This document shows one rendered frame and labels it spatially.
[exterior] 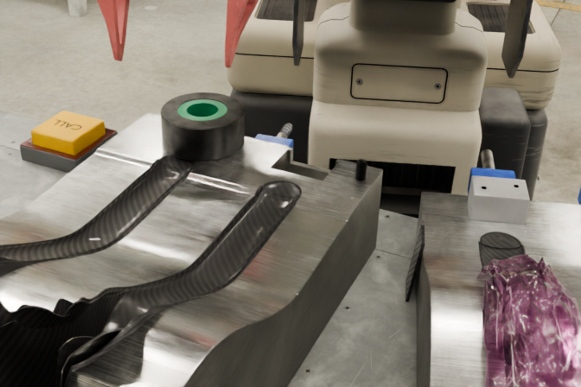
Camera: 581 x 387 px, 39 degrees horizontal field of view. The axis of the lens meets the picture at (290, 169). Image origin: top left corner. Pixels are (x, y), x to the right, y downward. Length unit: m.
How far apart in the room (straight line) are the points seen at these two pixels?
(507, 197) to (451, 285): 0.16
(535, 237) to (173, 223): 0.32
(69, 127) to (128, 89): 2.12
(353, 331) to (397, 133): 0.40
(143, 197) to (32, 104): 2.30
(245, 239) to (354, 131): 0.40
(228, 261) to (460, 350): 0.20
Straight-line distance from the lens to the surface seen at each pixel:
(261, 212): 0.71
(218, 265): 0.65
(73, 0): 3.82
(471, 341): 0.58
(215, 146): 0.76
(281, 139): 0.91
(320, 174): 0.79
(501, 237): 0.76
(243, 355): 0.55
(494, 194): 0.76
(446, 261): 0.71
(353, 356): 0.69
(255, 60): 1.34
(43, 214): 0.73
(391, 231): 0.84
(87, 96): 3.05
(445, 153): 1.07
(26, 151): 0.98
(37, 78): 3.24
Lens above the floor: 1.27
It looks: 30 degrees down
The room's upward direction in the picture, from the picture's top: 2 degrees clockwise
